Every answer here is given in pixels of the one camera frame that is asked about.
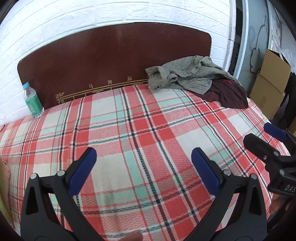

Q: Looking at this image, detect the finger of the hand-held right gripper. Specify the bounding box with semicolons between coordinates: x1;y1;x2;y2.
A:
264;122;296;142
243;133;285;163

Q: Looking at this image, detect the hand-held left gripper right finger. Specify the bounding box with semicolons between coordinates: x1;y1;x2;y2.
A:
185;148;269;241

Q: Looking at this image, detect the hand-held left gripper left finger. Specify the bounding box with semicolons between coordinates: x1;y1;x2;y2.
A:
20;147;103;241

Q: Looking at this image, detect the grey striped shirt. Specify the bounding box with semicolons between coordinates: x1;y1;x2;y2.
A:
145;55;241;95

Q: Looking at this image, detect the person's left hand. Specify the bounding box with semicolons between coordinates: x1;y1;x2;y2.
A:
125;229;143;241

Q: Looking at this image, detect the maroon garment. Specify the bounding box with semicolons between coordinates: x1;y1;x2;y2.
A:
203;78;249;109

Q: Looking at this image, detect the red plaid blanket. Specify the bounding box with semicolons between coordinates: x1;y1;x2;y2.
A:
0;82;290;241

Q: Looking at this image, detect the clear plastic water bottle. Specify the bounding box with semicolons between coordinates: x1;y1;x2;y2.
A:
22;82;44;118

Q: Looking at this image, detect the glass sliding door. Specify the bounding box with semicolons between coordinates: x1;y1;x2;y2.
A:
228;0;273;96

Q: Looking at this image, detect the dark brown wooden headboard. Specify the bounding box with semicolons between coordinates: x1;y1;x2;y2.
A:
17;22;213;109

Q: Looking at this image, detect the wall poster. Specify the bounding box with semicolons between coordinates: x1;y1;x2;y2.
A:
269;5;284;54

